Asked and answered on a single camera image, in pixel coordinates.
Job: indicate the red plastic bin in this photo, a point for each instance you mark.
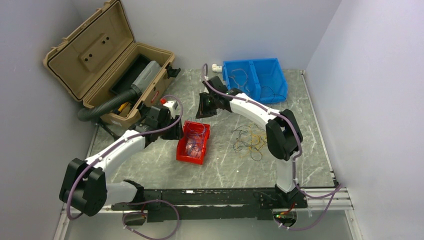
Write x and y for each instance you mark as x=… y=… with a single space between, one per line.
x=192 y=147

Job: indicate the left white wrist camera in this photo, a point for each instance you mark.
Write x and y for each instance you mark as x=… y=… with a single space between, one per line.
x=171 y=105

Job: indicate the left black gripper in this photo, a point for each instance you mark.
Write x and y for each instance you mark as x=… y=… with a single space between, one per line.
x=177 y=133

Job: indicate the tan open toolbox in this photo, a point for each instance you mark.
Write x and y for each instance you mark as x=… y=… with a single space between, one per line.
x=90 y=60

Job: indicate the black aluminium base frame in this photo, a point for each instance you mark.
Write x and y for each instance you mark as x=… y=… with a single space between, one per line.
x=215 y=203

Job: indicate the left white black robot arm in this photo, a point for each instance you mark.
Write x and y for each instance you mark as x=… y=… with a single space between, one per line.
x=85 y=190

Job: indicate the grey canister in toolbox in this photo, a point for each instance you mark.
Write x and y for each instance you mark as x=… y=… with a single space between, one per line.
x=144 y=79

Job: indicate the white pipe elbow fitting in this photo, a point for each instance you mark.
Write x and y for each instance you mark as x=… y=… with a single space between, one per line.
x=217 y=68

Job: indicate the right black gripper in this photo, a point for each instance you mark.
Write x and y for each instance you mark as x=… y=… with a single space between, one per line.
x=203 y=112

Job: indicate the blue divided plastic bin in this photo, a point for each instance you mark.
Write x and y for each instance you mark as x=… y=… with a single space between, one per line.
x=261 y=79

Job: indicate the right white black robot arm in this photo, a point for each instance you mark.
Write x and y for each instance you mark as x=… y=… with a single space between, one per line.
x=283 y=134

